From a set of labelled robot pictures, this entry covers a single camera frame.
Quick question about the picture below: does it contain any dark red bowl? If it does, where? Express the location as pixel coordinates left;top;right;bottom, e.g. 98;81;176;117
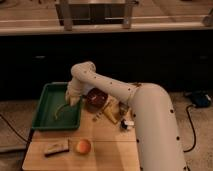
86;88;108;108

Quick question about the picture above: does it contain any black floor cable right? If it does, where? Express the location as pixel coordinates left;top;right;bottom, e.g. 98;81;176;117
182;103;198;154

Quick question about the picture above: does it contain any orange round fruit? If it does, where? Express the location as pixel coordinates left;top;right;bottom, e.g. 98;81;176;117
76;139;91;154

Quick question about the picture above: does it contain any yellow wedge object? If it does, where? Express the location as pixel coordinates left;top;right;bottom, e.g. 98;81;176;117
102;100;119;124

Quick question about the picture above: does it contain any metal frame stand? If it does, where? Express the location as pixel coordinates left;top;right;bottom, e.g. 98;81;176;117
55;0;139;31

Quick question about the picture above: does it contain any green pepper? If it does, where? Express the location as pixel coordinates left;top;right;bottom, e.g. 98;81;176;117
54;104;69;120

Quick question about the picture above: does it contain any wooden block with dark base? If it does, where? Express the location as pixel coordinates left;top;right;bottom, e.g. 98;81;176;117
44;140;69;157

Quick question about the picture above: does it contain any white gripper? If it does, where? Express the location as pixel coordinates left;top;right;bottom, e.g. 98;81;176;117
65;79;86;106

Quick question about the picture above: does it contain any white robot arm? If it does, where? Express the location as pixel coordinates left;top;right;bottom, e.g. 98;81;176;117
65;61;188;171

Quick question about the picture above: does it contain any green plastic tray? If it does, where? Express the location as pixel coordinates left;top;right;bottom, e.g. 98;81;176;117
32;83;82;131

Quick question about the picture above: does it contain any black floor cable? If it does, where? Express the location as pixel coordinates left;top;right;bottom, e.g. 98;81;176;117
0;113;29;144
182;103;198;154

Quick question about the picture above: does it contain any small metal cup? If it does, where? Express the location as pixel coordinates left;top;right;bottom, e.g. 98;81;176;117
119;102;129;116

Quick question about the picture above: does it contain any black and white small tool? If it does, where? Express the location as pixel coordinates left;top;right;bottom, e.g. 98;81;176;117
120;119;134;130

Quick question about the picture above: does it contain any black floor cable left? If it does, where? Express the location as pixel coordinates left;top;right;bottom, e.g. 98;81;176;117
0;113;29;144

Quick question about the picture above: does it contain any dark device on floor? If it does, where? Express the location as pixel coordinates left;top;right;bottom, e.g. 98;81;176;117
189;92;211;108

